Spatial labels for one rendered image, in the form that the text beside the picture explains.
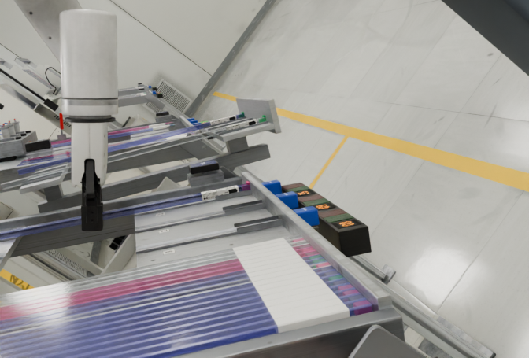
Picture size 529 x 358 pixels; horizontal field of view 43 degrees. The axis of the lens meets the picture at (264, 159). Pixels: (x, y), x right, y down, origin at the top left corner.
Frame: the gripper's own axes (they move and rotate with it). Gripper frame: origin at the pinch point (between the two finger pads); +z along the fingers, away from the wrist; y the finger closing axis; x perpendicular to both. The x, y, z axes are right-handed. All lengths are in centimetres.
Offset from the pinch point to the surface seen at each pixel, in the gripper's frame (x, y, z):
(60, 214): -5.6, -8.1, 1.3
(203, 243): 14.7, 24.4, -1.3
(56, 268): -14, -82, 32
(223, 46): 127, -749, -54
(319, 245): 24.8, 41.6, -5.2
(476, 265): 93, -47, 26
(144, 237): 7.6, 15.4, -0.2
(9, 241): -12.0, 2.4, 3.1
